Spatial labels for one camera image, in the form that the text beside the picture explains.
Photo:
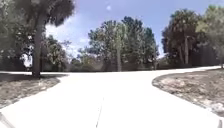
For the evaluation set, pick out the tall tree with slim trunk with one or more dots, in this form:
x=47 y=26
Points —
x=118 y=56

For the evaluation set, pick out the pale concrete path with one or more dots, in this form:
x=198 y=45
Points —
x=110 y=96

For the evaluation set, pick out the large tree with thick trunk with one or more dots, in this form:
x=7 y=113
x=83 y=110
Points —
x=37 y=53

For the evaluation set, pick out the palm tree with pale trunk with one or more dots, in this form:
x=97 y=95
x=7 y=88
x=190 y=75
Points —
x=185 y=43

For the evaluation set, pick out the bare dirt patch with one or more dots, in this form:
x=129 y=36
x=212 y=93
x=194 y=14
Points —
x=23 y=86
x=196 y=85

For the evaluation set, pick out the robot's own part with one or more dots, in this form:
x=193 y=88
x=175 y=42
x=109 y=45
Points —
x=221 y=124

